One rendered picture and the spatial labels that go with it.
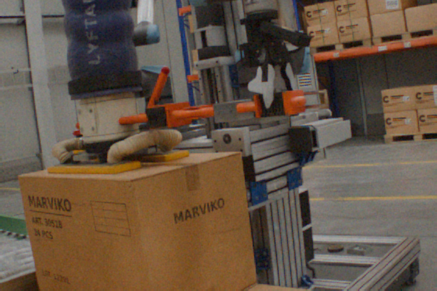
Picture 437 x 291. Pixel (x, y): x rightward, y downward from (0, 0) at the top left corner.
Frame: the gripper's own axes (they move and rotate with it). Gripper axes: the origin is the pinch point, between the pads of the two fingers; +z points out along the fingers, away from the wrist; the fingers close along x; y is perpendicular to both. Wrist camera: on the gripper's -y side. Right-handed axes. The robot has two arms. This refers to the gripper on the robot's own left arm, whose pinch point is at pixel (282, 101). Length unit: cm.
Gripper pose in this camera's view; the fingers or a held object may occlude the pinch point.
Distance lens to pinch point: 120.5
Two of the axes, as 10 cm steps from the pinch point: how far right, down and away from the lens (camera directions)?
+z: 1.4, 9.9, 0.5
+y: -7.5, 0.7, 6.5
